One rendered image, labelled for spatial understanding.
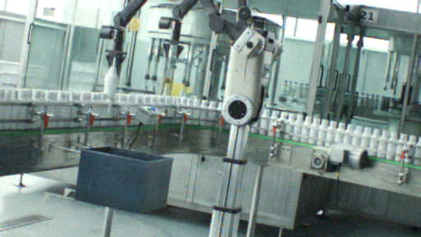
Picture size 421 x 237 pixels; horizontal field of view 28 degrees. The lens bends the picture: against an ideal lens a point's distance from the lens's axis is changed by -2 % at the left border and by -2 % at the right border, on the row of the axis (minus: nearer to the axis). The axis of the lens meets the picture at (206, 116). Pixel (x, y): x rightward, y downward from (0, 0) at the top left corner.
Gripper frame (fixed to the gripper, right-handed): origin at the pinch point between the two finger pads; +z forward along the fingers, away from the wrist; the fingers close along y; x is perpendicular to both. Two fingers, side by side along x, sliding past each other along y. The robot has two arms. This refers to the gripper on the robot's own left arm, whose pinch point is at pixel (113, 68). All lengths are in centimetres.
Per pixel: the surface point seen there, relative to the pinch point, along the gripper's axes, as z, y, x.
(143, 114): 21.2, 14.9, 11.5
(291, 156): 40, 70, 134
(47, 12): -39, -212, 312
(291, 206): 97, 43, 309
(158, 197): 51, 52, -53
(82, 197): 54, 25, -71
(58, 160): 43, 4, -56
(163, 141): 39, 4, 77
